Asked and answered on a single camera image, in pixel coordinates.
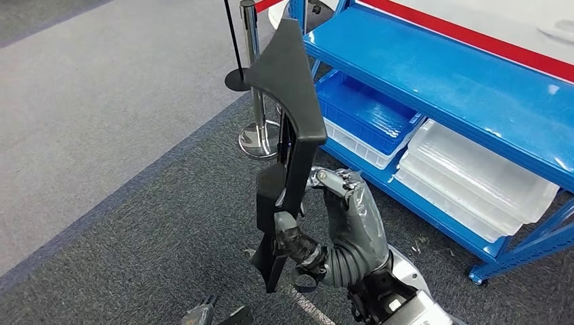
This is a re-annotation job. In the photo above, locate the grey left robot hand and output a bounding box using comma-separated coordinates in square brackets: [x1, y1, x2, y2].
[180, 296, 219, 325]

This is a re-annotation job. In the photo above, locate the black plastic frame part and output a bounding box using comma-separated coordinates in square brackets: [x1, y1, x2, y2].
[244, 18, 328, 295]

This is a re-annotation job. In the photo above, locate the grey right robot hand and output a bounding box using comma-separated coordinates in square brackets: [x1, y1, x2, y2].
[273, 167, 390, 276]

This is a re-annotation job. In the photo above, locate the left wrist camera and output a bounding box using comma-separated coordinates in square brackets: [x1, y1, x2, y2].
[217, 305, 255, 325]

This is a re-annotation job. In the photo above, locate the red barrier belt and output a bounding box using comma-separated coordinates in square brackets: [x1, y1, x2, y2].
[358, 0, 574, 84]
[255, 0, 284, 14]

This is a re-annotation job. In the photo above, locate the blue metal shelf rack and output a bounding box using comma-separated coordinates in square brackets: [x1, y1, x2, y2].
[286, 0, 574, 286]

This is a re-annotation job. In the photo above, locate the clear plastic crate stack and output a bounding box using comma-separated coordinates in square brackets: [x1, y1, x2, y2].
[394, 118, 560, 243]

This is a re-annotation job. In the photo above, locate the chrome stanchion with chrome base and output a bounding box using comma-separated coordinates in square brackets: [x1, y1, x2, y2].
[238, 0, 284, 161]

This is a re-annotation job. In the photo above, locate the blue plastic crate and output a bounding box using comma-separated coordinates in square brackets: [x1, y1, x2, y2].
[315, 69, 426, 156]

